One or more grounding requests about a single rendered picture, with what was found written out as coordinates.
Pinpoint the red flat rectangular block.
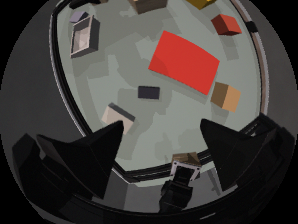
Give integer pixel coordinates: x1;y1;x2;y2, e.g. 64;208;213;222
148;31;220;96

